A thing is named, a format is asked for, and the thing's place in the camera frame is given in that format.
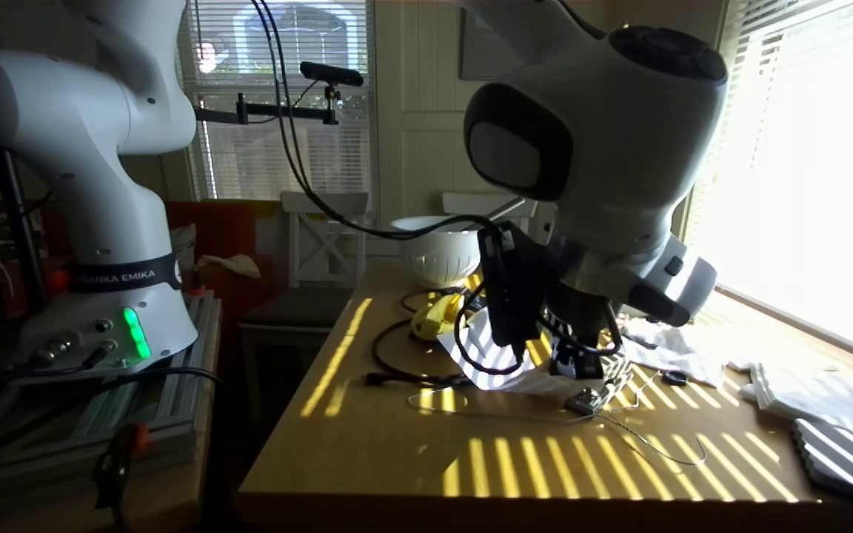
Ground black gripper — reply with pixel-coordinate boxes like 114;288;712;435
541;279;628;386

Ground small crumpled white cloth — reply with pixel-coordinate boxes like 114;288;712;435
622;318;727;392

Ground folded white cloth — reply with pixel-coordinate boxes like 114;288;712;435
736;361;853;453

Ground grey flat pad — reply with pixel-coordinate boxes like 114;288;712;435
786;414;853;509

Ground white window blinds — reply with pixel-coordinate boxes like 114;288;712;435
687;0;853;370

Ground white wooden chair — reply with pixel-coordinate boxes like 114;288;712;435
278;189;372;293

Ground beige rag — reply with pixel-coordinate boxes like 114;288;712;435
190;251;262;285

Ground red cabinet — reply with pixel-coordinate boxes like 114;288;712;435
164;199;289;324

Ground glass pane window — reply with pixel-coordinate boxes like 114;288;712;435
184;0;376;202

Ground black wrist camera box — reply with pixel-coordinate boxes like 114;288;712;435
474;222;558;349

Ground black usb cable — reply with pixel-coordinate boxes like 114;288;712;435
358;310;474;392

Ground grey wall picture frame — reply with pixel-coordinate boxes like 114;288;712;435
456;5;509;82

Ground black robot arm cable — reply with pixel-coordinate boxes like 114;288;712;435
244;0;526;245

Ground black bar camera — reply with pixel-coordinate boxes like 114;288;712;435
295;60;366;91

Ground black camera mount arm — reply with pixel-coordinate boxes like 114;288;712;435
194;90;344;131

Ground orange cable connector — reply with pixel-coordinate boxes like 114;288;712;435
92;422;154;516

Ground aluminium rail frame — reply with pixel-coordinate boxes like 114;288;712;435
0;293;225;507

